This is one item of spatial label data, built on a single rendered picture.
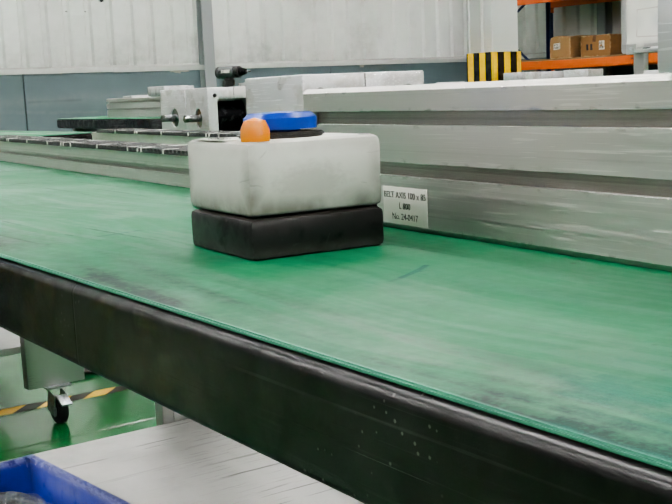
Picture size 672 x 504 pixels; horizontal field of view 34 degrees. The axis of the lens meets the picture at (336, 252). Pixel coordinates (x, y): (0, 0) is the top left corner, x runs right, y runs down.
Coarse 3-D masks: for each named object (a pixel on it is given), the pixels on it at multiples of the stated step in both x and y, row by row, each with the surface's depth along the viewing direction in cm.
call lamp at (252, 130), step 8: (248, 120) 55; (256, 120) 55; (264, 120) 55; (248, 128) 55; (256, 128) 55; (264, 128) 55; (240, 136) 55; (248, 136) 55; (256, 136) 55; (264, 136) 55
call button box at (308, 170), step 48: (192, 144) 60; (240, 144) 55; (288, 144) 55; (336, 144) 57; (192, 192) 61; (240, 192) 55; (288, 192) 56; (336, 192) 57; (240, 240) 56; (288, 240) 56; (336, 240) 57
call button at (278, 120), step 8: (264, 112) 59; (272, 112) 58; (280, 112) 58; (288, 112) 58; (296, 112) 58; (304, 112) 58; (312, 112) 59; (272, 120) 57; (280, 120) 57; (288, 120) 57; (296, 120) 58; (304, 120) 58; (312, 120) 58; (272, 128) 57; (280, 128) 57; (288, 128) 57; (296, 128) 58
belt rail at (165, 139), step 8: (96, 136) 182; (104, 136) 179; (112, 136) 175; (120, 136) 172; (128, 136) 169; (136, 136) 166; (144, 136) 163; (152, 136) 160; (160, 136) 157; (168, 136) 154; (176, 136) 152; (184, 136) 149; (192, 136) 147; (184, 144) 151
